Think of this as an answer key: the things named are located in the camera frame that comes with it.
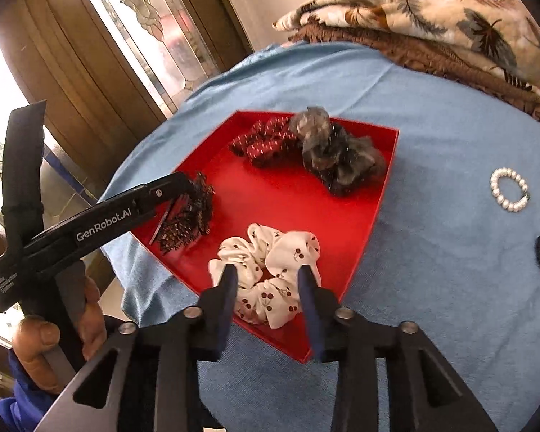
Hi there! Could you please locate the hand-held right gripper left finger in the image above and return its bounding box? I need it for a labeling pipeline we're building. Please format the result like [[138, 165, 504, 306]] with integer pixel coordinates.
[[33, 263, 239, 432]]

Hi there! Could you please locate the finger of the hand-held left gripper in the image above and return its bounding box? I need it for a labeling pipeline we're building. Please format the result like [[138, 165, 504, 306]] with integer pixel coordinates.
[[132, 172, 195, 217], [149, 202, 186, 246]]

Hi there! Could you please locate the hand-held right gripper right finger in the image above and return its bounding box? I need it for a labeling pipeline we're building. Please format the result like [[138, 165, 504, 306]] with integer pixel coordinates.
[[297, 265, 500, 432]]

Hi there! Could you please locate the dark beaded hair clip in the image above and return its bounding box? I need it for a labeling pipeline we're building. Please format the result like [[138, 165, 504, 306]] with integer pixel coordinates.
[[155, 171, 215, 253]]

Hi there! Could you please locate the white cherry print scrunchie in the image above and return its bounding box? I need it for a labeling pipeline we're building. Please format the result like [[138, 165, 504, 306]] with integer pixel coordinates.
[[208, 224, 321, 329]]

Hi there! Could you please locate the red tray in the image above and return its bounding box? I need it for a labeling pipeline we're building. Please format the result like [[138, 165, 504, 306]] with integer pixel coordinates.
[[130, 110, 399, 364]]

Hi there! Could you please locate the white pearl bracelet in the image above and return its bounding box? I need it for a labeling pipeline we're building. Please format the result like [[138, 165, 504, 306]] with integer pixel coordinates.
[[490, 168, 531, 212]]

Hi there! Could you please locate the person's left forearm blue sleeve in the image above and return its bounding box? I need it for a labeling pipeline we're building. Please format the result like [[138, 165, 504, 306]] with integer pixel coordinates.
[[0, 351, 61, 432]]

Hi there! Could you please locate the person's left hand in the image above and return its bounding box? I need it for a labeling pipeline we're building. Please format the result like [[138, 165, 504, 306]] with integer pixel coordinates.
[[11, 276, 108, 394]]

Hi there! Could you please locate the red dotted scrunchie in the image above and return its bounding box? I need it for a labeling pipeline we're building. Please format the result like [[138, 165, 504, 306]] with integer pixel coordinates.
[[229, 117, 304, 166]]

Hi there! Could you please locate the blue bed sheet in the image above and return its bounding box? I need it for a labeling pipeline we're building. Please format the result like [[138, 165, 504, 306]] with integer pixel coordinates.
[[100, 41, 540, 432]]

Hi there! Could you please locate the grey sheer scrunchie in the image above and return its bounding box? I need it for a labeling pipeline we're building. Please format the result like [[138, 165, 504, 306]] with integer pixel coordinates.
[[289, 107, 388, 197]]

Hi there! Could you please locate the wooden stained glass door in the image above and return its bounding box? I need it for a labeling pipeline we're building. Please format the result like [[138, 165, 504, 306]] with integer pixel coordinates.
[[0, 0, 253, 356]]

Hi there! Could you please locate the brown ruffled blanket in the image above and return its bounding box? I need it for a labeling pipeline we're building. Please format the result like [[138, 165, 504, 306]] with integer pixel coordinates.
[[288, 18, 540, 133]]

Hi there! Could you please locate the leaf print blanket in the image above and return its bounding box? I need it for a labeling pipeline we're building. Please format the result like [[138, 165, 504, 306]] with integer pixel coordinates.
[[274, 0, 540, 118]]

